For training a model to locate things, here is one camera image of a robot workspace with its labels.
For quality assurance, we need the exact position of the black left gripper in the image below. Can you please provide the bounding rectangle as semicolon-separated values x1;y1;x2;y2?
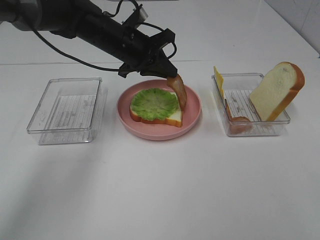
118;28;178;78

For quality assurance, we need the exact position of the tray bacon strip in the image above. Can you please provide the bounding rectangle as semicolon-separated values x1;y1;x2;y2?
166;74;188;111
224;99;252;135

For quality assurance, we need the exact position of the green lettuce leaf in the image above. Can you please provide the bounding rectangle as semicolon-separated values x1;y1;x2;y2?
130;88;180;121

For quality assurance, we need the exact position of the tray bread slice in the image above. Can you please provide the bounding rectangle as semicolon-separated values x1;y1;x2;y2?
129;105;183;128
249;62;305;122

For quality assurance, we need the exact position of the yellow cheese slice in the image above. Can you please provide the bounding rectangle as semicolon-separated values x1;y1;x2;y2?
213;66;225;99

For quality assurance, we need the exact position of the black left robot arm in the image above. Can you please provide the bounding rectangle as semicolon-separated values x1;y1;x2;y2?
0;0;178;78

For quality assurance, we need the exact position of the pink plate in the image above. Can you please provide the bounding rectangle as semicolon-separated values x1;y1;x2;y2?
117;79;202;141

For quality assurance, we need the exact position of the clear plastic right tray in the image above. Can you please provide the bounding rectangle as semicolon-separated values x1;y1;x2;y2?
211;73;291;137

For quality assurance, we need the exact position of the clear plastic tray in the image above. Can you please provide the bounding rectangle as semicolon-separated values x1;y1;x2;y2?
211;73;291;137
26;77;106;145

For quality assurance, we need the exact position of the clear plastic left tray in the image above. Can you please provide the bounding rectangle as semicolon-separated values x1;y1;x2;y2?
26;77;106;145

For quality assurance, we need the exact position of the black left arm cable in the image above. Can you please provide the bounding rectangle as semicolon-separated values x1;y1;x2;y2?
32;0;178;72

